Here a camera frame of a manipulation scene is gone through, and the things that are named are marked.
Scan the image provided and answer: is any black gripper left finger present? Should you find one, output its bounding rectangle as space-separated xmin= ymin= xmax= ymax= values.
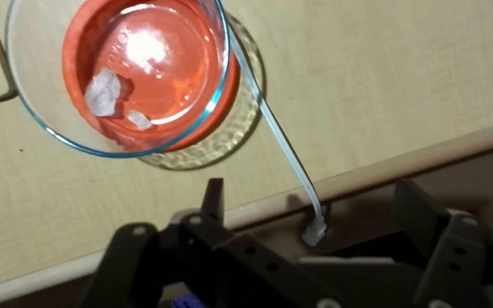
xmin=81 ymin=176 xmax=339 ymax=308

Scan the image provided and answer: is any white cooker power cable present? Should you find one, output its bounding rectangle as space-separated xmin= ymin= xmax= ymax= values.
xmin=228 ymin=36 xmax=329 ymax=248

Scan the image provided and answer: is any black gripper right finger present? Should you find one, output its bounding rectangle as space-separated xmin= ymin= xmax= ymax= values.
xmin=394 ymin=178 xmax=493 ymax=308

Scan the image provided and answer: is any glass bowl with orange lid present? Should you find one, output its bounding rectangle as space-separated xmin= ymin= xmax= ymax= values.
xmin=4 ymin=0 xmax=243 ymax=159

